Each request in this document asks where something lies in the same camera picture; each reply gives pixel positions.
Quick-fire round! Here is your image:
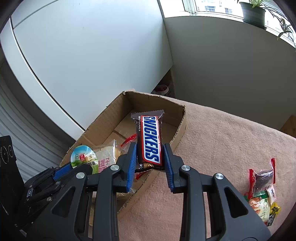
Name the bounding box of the red green snack packet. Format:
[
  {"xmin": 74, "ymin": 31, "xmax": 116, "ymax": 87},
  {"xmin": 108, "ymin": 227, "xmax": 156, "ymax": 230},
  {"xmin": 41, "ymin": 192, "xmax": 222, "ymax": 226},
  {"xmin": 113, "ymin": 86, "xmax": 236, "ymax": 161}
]
[{"xmin": 244, "ymin": 191, "xmax": 271, "ymax": 223}]

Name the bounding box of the dark cake clear red packet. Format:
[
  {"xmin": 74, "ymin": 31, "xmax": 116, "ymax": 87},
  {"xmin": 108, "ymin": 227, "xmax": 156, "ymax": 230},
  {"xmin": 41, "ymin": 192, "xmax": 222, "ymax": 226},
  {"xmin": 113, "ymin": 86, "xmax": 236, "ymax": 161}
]
[{"xmin": 120, "ymin": 133, "xmax": 137, "ymax": 154}]

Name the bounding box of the brown cardboard box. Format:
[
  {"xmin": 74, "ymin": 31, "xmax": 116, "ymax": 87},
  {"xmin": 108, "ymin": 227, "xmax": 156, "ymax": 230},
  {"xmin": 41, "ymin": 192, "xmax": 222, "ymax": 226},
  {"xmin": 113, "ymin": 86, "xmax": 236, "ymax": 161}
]
[{"xmin": 61, "ymin": 91, "xmax": 186, "ymax": 219}]

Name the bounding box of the green jelly cup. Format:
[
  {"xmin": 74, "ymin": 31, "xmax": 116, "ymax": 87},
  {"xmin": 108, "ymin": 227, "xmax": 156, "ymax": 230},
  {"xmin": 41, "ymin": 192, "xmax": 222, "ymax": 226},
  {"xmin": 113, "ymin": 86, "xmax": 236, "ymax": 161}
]
[{"xmin": 70, "ymin": 145, "xmax": 98, "ymax": 174}]

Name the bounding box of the potted spider plant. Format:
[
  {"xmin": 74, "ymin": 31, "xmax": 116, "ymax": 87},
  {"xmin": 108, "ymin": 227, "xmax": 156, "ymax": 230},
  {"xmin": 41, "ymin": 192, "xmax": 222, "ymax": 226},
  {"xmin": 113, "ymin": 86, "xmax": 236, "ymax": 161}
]
[{"xmin": 237, "ymin": 1, "xmax": 295, "ymax": 43}]

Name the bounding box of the packaged sliced toast bread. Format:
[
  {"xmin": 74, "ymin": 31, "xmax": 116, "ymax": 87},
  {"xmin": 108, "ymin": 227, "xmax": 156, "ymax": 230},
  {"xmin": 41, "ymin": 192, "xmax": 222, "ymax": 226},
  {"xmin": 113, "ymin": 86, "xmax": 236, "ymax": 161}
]
[{"xmin": 92, "ymin": 139, "xmax": 122, "ymax": 174}]

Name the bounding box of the dark plum clear red packet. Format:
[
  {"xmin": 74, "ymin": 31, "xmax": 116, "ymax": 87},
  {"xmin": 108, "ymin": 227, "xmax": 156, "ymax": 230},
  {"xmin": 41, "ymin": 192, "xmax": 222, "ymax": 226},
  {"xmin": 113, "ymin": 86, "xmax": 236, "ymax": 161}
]
[{"xmin": 248, "ymin": 158, "xmax": 276, "ymax": 199}]

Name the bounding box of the yellow black candy packet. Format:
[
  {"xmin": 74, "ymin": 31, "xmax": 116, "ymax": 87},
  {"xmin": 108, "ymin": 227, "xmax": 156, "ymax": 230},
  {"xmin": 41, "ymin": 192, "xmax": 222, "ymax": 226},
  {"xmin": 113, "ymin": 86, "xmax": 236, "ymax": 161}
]
[{"xmin": 266, "ymin": 202, "xmax": 281, "ymax": 226}]

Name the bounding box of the snickers chocolate bar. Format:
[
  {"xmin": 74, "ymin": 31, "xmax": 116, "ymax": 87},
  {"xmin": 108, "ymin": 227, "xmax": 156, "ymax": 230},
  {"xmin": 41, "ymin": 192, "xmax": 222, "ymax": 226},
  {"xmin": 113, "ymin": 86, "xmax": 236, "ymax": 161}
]
[{"xmin": 131, "ymin": 110, "xmax": 165, "ymax": 172}]

